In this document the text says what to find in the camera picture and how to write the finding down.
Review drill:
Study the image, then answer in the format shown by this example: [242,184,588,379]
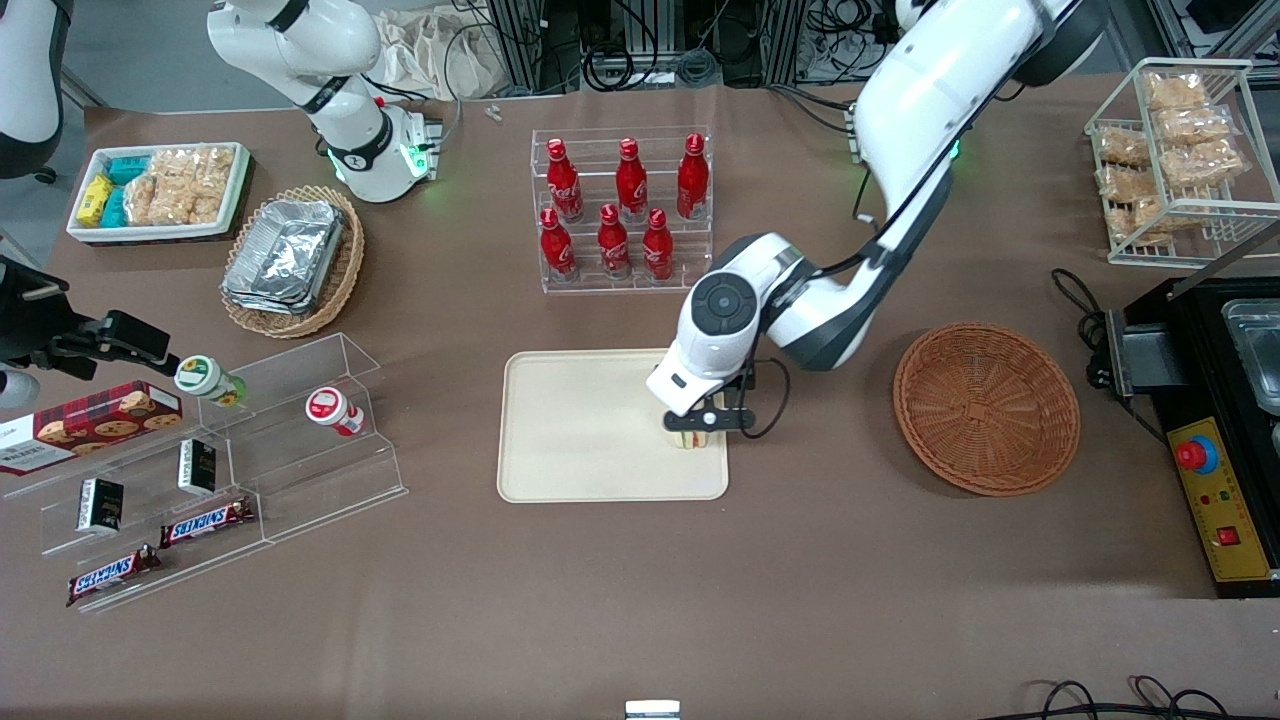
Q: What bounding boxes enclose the small black box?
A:
[178,439,218,497]
[77,477,126,533]

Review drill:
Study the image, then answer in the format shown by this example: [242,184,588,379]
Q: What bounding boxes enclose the green lid white cup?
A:
[174,355,248,408]

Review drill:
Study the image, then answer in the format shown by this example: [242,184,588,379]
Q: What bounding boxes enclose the bagged fried snack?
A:
[1108,196,1169,244]
[1160,139,1248,188]
[1098,163,1163,203]
[1144,71,1208,111]
[1094,126,1153,167]
[1154,106,1233,147]

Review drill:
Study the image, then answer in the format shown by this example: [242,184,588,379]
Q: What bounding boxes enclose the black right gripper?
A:
[0,255,182,382]

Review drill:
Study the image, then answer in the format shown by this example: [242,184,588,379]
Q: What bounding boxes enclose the red cola bottle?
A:
[676,132,712,222]
[597,203,634,282]
[614,137,650,224]
[539,207,579,284]
[545,137,587,224]
[641,207,677,284]

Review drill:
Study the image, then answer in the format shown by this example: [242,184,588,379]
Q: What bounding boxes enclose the light wicker basket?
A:
[219,184,366,340]

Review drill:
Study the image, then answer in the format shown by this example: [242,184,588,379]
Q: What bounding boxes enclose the beige cloth bag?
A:
[372,8,507,102]

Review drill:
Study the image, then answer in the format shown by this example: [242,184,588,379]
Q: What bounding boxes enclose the red cookie box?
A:
[0,380,185,477]

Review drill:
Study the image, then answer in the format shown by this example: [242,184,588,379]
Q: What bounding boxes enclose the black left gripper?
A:
[663,358,759,435]

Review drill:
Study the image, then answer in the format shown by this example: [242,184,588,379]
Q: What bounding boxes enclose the clear acrylic bottle rack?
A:
[530,125,715,296]

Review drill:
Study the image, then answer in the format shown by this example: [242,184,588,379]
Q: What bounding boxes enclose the brown wicker basket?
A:
[892,321,1082,498]

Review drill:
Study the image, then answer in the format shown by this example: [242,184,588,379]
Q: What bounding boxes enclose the beige plastic tray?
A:
[497,347,731,504]

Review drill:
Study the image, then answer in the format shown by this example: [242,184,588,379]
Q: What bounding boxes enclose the yellow emergency stop box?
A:
[1167,417,1278,584]

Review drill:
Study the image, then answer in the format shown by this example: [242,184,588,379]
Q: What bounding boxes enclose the Snickers chocolate bar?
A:
[66,545,163,608]
[159,497,257,549]

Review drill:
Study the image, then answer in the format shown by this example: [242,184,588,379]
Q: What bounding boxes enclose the black floor cables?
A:
[1008,676,1280,720]

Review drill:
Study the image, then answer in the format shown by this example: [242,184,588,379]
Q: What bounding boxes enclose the yellow snack packet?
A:
[77,174,114,227]

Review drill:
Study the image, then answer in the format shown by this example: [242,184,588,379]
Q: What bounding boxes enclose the white rectangular snack tray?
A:
[66,142,251,244]

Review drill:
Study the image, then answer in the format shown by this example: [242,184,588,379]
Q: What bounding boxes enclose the white wire rack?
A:
[1084,57,1280,268]

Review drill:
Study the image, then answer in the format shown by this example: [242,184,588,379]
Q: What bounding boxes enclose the red lid white cup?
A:
[305,386,366,438]

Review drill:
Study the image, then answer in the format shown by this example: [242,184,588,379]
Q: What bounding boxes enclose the clear acrylic stepped shelf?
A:
[0,332,410,614]

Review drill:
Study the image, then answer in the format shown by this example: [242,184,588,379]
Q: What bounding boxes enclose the steel pan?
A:
[1221,298,1280,415]

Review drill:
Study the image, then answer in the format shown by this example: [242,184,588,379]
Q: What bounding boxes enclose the clear bag of rice crackers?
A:
[124,149,193,227]
[186,146,237,225]

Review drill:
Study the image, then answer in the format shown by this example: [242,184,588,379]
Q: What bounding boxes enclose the aluminium frame rack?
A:
[486,0,807,93]

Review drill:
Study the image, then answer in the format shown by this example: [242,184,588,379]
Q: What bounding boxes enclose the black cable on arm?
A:
[748,60,1031,441]

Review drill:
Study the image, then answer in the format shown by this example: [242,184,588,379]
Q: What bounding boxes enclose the black adapter cable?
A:
[1049,267,1113,393]

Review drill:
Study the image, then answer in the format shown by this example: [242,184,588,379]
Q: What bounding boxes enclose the black counter appliance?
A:
[1120,276,1280,600]

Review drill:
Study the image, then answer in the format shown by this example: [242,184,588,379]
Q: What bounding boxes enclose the stacked aluminium foil trays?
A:
[221,198,347,316]

